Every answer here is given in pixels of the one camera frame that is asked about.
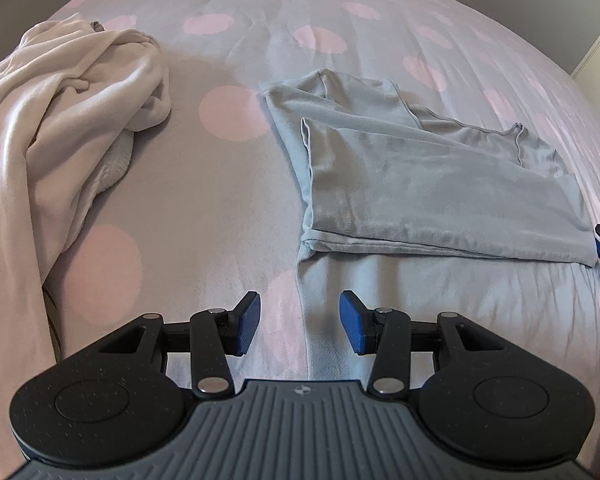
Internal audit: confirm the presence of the cream white garment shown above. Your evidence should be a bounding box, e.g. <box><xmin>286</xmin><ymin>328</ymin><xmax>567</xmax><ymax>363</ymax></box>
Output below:
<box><xmin>0</xmin><ymin>12</ymin><xmax>174</xmax><ymax>361</ymax></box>

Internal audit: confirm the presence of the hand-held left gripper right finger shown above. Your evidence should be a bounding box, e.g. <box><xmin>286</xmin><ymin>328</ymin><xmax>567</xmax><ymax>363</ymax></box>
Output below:
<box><xmin>340</xmin><ymin>290</ymin><xmax>506</xmax><ymax>400</ymax></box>

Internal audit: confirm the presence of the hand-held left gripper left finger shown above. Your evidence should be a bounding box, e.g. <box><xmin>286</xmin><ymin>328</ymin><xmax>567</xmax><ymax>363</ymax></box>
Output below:
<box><xmin>97</xmin><ymin>291</ymin><xmax>262</xmax><ymax>400</ymax></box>

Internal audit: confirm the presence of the grey-blue shirt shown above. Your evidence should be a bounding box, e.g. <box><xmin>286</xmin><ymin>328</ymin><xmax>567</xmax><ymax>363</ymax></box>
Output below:
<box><xmin>257</xmin><ymin>69</ymin><xmax>599</xmax><ymax>267</ymax></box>

